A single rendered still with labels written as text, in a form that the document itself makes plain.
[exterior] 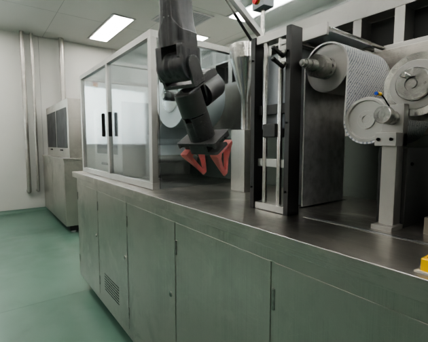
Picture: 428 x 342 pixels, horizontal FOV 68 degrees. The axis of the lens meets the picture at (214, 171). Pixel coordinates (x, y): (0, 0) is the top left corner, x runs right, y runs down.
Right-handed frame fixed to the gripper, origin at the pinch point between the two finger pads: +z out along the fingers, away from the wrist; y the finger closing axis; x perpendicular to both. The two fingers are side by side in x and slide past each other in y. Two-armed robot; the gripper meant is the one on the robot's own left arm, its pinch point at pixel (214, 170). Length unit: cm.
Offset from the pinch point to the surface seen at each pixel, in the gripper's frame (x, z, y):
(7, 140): -144, 70, 499
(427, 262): 6.3, 11.2, -42.0
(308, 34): -51, -16, -9
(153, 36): -61, -25, 60
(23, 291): 12, 114, 206
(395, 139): -24.3, 5.3, -34.6
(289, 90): -33.0, -5.7, -7.9
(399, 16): -83, -10, -30
